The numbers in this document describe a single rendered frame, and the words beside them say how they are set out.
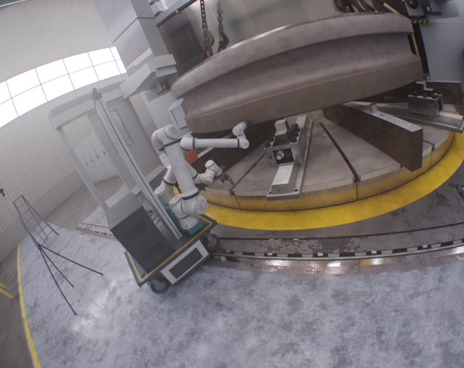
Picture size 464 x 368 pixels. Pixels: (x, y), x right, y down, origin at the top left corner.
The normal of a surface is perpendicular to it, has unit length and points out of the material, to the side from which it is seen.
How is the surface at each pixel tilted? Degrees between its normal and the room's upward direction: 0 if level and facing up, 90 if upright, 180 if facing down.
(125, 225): 90
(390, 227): 0
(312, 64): 90
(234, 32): 90
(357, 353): 0
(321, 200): 90
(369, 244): 0
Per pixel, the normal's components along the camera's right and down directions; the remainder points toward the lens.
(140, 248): 0.60, 0.14
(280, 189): -0.38, 0.56
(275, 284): -0.37, -0.82
